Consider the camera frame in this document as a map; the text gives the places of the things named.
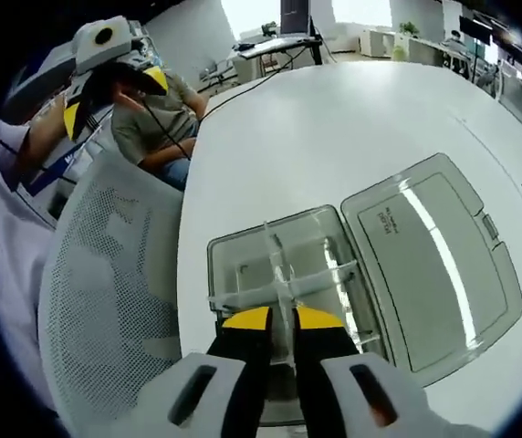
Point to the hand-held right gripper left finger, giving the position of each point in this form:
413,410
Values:
170,410

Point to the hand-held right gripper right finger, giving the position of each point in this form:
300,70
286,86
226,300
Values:
416,410

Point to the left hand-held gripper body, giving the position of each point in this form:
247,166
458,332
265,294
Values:
87,50

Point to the clear grey guide fixture box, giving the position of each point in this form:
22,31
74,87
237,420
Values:
425,274

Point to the long clear plastic divider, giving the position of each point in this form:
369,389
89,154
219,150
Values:
316,280

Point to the white blue storage box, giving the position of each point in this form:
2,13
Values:
71,160

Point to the black computer mouse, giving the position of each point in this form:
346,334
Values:
246,46

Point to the small white desk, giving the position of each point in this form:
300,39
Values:
274,45

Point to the small potted plant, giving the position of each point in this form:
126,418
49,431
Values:
269,28

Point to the white mesh office chair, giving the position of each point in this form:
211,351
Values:
106,283

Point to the person's white shirt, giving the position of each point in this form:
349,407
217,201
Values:
10,274

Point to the yellow green bin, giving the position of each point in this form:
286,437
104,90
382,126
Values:
400,52

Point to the white cabinet row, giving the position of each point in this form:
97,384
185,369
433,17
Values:
420,52

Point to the black monitor on pole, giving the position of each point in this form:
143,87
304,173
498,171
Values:
475,27

